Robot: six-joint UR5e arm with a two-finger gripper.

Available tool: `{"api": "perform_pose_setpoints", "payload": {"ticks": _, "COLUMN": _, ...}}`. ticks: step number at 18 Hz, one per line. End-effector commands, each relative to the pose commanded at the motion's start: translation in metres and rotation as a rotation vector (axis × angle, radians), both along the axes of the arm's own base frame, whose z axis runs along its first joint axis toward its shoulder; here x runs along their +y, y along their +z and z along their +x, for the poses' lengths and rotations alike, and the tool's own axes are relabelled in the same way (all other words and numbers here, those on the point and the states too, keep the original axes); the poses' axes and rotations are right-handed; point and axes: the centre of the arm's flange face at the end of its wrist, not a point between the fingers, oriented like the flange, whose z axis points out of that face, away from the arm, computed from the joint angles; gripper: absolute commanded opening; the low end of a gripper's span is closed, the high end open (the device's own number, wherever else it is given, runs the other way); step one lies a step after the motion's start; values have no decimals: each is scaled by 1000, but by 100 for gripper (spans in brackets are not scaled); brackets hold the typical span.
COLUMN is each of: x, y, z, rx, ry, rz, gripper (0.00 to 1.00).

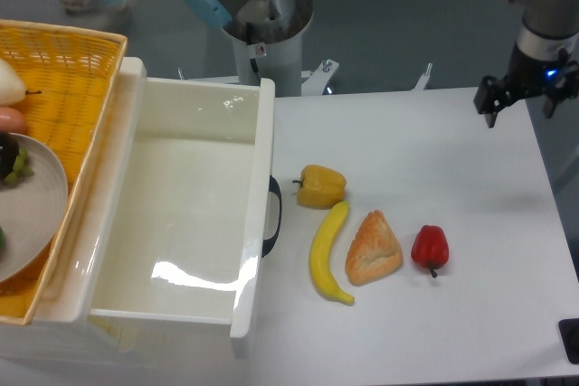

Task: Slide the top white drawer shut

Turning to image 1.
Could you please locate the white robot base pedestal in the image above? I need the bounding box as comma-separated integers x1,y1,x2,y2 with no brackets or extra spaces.
223,0,339,97

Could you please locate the white drawer cabinet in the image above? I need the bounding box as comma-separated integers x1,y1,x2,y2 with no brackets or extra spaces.
1,58,252,364

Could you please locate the white top drawer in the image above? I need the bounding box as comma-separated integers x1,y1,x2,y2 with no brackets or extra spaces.
90,79,278,341

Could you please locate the red bell pepper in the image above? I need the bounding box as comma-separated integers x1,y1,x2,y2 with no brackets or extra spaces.
411,225,450,278

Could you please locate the pink sausage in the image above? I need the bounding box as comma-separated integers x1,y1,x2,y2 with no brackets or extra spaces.
0,107,27,134

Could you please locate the yellow wicker basket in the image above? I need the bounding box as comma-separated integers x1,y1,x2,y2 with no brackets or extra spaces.
1,19,128,326

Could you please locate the person's shoe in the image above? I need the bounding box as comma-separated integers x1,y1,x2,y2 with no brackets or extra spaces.
59,0,128,14

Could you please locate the yellow banana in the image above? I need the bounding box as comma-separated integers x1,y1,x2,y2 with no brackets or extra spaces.
308,201,355,306

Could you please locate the dark fruit with green grapes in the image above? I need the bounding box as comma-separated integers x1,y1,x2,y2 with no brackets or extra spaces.
0,131,33,185

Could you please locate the black object at table edge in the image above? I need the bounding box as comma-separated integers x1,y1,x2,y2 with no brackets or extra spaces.
558,318,579,365

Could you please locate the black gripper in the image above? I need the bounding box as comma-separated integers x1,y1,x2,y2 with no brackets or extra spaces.
473,47,578,128

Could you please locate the yellow bell pepper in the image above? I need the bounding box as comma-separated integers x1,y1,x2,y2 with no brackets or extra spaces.
292,165,346,209

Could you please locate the triangular bread pastry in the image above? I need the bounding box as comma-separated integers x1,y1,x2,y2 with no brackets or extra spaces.
345,210,403,286

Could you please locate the white pear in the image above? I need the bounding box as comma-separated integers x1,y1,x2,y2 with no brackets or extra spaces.
0,60,42,107

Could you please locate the grey round plate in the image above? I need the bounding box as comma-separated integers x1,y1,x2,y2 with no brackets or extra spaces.
1,134,68,281

